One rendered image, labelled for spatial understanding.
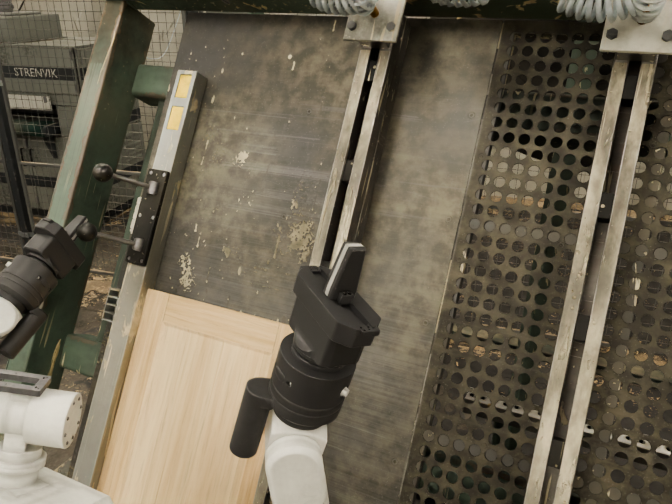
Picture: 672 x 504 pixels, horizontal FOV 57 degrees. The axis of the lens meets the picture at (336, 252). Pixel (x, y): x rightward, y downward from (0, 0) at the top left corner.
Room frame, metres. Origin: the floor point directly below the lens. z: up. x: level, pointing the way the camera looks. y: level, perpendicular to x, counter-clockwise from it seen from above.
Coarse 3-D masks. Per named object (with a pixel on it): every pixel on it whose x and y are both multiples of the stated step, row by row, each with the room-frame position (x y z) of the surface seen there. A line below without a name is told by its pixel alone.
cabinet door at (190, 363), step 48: (144, 336) 1.08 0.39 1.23; (192, 336) 1.05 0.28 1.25; (240, 336) 1.01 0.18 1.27; (144, 384) 1.03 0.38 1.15; (192, 384) 1.00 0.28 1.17; (240, 384) 0.96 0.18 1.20; (144, 432) 0.98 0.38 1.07; (192, 432) 0.95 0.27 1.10; (144, 480) 0.93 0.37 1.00; (192, 480) 0.90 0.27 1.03; (240, 480) 0.87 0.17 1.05
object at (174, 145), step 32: (192, 96) 1.31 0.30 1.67; (192, 128) 1.31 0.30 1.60; (160, 160) 1.26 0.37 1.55; (160, 224) 1.19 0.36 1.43; (160, 256) 1.18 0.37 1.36; (128, 288) 1.13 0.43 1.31; (128, 320) 1.09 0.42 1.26; (128, 352) 1.07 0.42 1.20; (96, 384) 1.05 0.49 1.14; (96, 416) 1.01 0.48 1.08; (96, 448) 0.97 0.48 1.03; (96, 480) 0.95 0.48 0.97
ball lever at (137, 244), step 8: (80, 224) 1.12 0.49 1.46; (88, 224) 1.11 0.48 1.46; (80, 232) 1.10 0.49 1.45; (88, 232) 1.10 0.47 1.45; (96, 232) 1.11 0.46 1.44; (88, 240) 1.10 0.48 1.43; (112, 240) 1.13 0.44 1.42; (120, 240) 1.14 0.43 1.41; (128, 240) 1.15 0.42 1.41; (136, 240) 1.16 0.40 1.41; (136, 248) 1.15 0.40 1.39
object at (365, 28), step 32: (384, 0) 1.15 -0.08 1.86; (352, 32) 1.15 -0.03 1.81; (384, 32) 1.12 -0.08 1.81; (384, 64) 1.13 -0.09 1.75; (352, 96) 1.12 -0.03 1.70; (384, 96) 1.12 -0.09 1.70; (352, 128) 1.09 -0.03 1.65; (384, 128) 1.12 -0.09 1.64; (352, 160) 1.06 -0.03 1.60; (352, 192) 1.02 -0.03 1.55; (320, 224) 1.01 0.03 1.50; (352, 224) 1.00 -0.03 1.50; (320, 256) 0.98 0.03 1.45
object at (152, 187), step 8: (96, 168) 1.16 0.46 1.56; (104, 168) 1.16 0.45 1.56; (96, 176) 1.15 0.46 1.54; (104, 176) 1.15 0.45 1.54; (112, 176) 1.18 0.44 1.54; (120, 176) 1.18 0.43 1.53; (136, 184) 1.20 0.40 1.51; (144, 184) 1.21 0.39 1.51; (152, 184) 1.21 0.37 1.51; (152, 192) 1.20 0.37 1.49
